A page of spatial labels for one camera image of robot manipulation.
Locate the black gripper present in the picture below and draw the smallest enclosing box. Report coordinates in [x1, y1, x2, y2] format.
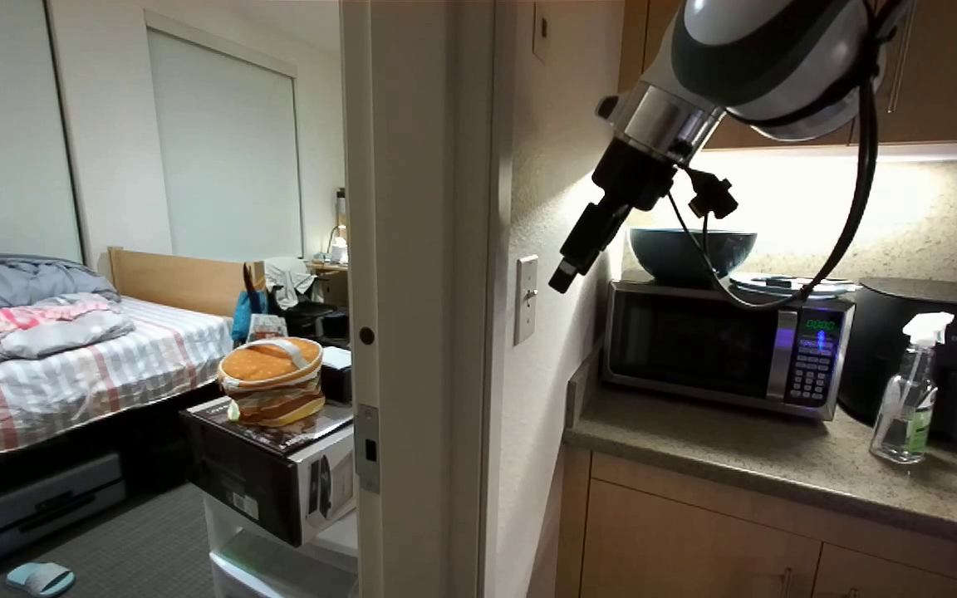
[548, 139, 738, 294]

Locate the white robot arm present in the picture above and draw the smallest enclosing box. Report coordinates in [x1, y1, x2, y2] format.
[548, 0, 909, 294]

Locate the dark blue bowl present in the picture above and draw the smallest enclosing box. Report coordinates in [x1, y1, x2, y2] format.
[632, 230, 755, 289]

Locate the stainless steel microwave oven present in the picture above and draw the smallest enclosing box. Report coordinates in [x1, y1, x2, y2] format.
[600, 282, 855, 422]

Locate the grey stone countertop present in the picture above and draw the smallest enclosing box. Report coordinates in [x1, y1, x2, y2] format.
[566, 387, 957, 542]

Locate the wooden upper cabinet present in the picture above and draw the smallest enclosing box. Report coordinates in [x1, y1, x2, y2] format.
[626, 0, 957, 144]

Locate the wooden lower kitchen cabinet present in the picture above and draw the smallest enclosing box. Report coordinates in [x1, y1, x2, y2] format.
[560, 449, 957, 598]

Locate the clear spray bottle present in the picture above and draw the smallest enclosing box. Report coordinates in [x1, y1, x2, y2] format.
[872, 313, 953, 470]

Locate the woven straw basket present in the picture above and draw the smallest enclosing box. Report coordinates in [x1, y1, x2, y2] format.
[215, 337, 325, 429]

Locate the black air fryer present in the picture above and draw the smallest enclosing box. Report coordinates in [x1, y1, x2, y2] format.
[838, 275, 957, 451]

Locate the black cardboard box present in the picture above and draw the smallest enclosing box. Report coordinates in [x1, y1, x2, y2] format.
[182, 398, 354, 544]

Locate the wooden headboard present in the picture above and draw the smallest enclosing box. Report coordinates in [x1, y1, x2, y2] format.
[105, 247, 241, 316]

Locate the clear storage bin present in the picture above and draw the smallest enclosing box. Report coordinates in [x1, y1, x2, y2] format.
[202, 500, 358, 598]

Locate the bed with striped bedding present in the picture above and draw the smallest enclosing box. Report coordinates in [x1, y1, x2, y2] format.
[0, 254, 231, 457]

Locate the under bed storage case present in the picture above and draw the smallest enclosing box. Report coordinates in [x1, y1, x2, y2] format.
[0, 451, 125, 557]

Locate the blue slipper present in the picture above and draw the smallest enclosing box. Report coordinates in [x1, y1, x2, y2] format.
[8, 562, 76, 598]

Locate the white wall light switch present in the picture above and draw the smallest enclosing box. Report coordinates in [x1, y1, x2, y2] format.
[511, 256, 538, 345]

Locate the white door frame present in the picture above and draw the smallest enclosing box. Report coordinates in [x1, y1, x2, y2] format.
[342, 0, 494, 598]

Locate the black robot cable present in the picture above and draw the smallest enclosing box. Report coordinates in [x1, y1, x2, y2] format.
[665, 45, 885, 313]

